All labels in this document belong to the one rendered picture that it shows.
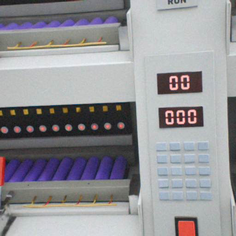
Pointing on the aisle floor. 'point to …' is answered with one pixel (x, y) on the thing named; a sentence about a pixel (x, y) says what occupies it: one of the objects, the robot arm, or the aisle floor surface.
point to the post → (219, 57)
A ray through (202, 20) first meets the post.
